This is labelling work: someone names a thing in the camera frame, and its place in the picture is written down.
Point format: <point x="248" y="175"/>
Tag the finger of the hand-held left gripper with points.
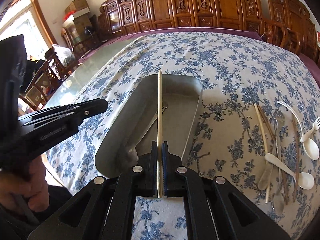
<point x="92" y="106"/>
<point x="57" y="133"/>

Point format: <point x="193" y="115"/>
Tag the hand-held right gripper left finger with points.
<point x="155" y="160"/>

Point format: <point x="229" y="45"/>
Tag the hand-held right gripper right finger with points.
<point x="165" y="160"/>

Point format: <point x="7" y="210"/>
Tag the cream chopstick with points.
<point x="267" y="196"/>
<point x="159" y="120"/>

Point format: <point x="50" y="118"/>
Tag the metal tray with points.
<point x="180" y="100"/>

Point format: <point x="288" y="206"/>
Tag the brown chopstick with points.
<point x="285" y="192"/>
<point x="296" y="160"/>

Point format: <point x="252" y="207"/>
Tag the white plastic spoon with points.
<point x="305" y="180"/>
<point x="311" y="148"/>

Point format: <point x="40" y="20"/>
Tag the person's left hand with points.
<point x="22" y="192"/>

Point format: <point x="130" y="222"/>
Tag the wooden chair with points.
<point x="56" y="67"/>
<point x="37" y="87"/>
<point x="80" y="40"/>

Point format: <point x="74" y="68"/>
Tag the metal spoon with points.
<point x="128" y="156"/>
<point x="278" y="202"/>

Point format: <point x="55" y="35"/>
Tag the clear plastic bag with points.
<point x="63" y="55"/>

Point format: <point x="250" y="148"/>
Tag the window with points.
<point x="25" y="27"/>

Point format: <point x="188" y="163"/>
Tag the white flat box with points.
<point x="77" y="13"/>

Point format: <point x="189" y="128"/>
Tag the wooden spoon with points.
<point x="265" y="177"/>

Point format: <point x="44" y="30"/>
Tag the blue floral tablecloth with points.
<point x="225" y="67"/>

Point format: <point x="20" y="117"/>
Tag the purple sofa cushion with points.
<point x="200" y="29"/>

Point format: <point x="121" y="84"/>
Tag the white plastic fork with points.
<point x="306" y="137"/>

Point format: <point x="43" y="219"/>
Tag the carved wooden sofa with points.
<point x="225" y="5"/>

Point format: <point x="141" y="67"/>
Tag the purple bench cushion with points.
<point x="310" y="61"/>

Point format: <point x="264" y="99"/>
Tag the carved wooden bench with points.
<point x="295" y="22"/>

